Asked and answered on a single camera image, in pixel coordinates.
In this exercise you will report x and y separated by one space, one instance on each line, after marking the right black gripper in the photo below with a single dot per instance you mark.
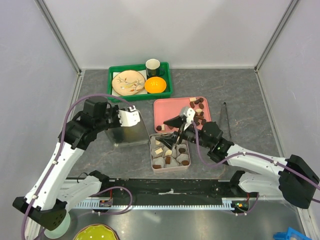
169 140

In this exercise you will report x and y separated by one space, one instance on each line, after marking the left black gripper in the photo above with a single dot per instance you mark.
115 111

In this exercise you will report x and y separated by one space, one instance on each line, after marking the dark oval chocolate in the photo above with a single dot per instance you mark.
182 150

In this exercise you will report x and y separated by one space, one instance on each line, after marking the white almond chocolate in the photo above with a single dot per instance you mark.
168 152

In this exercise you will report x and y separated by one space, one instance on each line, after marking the white square chocolate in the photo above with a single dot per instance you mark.
158 151

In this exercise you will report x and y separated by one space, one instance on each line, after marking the pink plastic tray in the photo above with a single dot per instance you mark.
168 108

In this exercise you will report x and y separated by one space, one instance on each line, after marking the brown block chocolate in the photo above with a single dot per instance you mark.
168 160

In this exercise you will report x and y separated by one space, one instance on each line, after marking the silver tin lid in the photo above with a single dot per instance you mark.
129 136

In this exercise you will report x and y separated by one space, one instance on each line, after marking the pink chocolate tin box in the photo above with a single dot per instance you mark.
176 157

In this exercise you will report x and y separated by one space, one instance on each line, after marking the dark round chocolate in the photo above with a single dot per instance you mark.
185 162

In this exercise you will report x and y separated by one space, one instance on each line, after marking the brown bar chocolate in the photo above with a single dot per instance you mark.
157 166

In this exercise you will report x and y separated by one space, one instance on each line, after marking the metal serving tongs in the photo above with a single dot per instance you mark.
224 118

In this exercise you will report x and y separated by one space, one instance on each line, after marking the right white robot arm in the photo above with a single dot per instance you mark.
267 175

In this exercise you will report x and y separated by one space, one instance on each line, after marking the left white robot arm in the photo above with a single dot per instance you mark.
42 203

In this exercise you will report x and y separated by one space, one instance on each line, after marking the beige floral plate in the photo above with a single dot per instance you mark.
128 83

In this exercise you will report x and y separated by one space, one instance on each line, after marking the orange bowl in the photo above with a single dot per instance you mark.
155 85

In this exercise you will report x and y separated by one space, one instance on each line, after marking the dark green mug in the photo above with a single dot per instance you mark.
153 68

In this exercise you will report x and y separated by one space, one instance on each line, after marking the yellow bowl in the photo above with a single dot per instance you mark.
96 232

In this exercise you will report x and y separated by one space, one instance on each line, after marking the pale green bowl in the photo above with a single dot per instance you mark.
60 230

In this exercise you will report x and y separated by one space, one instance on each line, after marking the blue plastic object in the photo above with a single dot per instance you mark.
290 234

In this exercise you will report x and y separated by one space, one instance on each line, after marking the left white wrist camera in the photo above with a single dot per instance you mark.
129 117

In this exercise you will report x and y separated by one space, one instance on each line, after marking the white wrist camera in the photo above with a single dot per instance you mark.
129 117
187 114

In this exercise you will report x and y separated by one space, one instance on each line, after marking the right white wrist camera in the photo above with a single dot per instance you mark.
187 114

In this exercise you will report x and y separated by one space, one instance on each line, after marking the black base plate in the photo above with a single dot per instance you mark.
146 191

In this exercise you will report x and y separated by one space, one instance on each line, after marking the light blue cable duct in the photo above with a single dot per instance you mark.
96 204

